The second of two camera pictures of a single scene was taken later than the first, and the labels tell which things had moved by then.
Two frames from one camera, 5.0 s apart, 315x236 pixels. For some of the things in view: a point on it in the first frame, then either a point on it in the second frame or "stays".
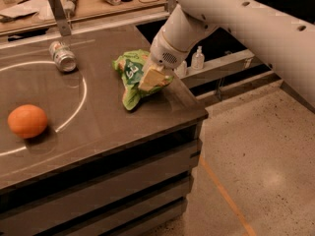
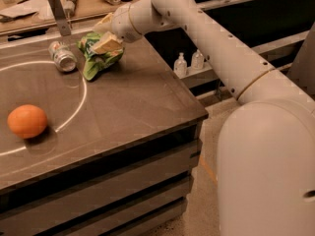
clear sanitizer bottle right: [198, 59] stays
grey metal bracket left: [61, 17] stays
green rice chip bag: [129, 67] to [95, 62]
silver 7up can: [64, 56] stays
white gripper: [162, 52] to [120, 26]
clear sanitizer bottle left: [181, 70] stays
